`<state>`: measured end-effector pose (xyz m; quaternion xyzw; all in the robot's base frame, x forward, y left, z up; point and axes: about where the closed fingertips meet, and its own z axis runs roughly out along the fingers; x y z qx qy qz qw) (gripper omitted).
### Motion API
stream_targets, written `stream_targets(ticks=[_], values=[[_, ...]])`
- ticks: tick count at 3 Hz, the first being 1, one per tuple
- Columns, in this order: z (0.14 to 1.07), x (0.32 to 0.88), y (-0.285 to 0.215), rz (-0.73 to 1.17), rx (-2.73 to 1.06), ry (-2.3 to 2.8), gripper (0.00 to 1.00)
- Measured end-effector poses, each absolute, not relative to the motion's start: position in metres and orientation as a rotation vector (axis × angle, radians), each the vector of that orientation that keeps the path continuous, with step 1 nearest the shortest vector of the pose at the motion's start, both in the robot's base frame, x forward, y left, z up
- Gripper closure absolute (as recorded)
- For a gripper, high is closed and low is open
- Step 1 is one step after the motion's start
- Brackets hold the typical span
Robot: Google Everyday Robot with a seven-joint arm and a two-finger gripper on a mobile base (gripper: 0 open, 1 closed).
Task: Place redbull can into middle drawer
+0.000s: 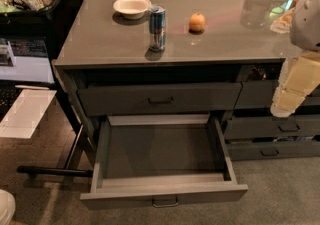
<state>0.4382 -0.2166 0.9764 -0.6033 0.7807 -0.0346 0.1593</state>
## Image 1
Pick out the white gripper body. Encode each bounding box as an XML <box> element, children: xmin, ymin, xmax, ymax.
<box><xmin>270</xmin><ymin>56</ymin><xmax>320</xmax><ymax>118</ymax></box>

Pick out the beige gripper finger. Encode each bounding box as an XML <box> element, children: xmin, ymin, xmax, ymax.
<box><xmin>285</xmin><ymin>52</ymin><xmax>320</xmax><ymax>96</ymax></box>
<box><xmin>276</xmin><ymin>90</ymin><xmax>305</xmax><ymax>111</ymax></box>

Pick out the blue silver redbull can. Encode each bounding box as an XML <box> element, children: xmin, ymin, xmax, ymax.
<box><xmin>149</xmin><ymin>4</ymin><xmax>166</xmax><ymax>52</ymax></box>

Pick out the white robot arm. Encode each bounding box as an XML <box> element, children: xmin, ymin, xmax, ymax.
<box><xmin>270</xmin><ymin>0</ymin><xmax>320</xmax><ymax>118</ymax></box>

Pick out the grey top right drawer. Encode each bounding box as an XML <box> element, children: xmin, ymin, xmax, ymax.
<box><xmin>234</xmin><ymin>80</ymin><xmax>320</xmax><ymax>110</ymax></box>

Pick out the grey bottom right drawer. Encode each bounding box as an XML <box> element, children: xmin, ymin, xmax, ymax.
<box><xmin>227</xmin><ymin>140</ymin><xmax>320</xmax><ymax>161</ymax></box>

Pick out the grey middle right drawer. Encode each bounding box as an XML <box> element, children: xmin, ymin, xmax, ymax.
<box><xmin>224</xmin><ymin>115</ymin><xmax>320</xmax><ymax>140</ymax></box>

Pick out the open grey middle drawer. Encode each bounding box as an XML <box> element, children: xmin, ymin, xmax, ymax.
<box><xmin>80</xmin><ymin>115</ymin><xmax>248</xmax><ymax>209</ymax></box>

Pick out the grey top left drawer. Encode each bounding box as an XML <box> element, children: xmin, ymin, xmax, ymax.
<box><xmin>77</xmin><ymin>83</ymin><xmax>242</xmax><ymax>116</ymax></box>

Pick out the clear jar of snacks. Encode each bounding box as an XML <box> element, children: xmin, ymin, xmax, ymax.
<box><xmin>269</xmin><ymin>0</ymin><xmax>320</xmax><ymax>35</ymax></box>

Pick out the grey counter cabinet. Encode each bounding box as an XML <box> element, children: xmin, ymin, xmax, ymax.
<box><xmin>56</xmin><ymin>0</ymin><xmax>319</xmax><ymax>153</ymax></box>

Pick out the orange fruit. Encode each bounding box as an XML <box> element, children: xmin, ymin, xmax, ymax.
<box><xmin>189</xmin><ymin>12</ymin><xmax>206</xmax><ymax>32</ymax></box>

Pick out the white paper bowl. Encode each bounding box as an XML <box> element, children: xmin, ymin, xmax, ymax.
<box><xmin>113</xmin><ymin>0</ymin><xmax>151</xmax><ymax>20</ymax></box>

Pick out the black bin of snacks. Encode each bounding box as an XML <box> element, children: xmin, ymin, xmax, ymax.
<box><xmin>0</xmin><ymin>0</ymin><xmax>83</xmax><ymax>41</ymax></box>

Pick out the white round object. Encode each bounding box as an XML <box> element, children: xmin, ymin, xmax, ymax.
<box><xmin>0</xmin><ymin>190</ymin><xmax>16</xmax><ymax>225</ymax></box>

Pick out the black cart frame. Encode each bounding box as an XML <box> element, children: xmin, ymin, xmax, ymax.
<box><xmin>16</xmin><ymin>78</ymin><xmax>94</xmax><ymax>179</ymax></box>

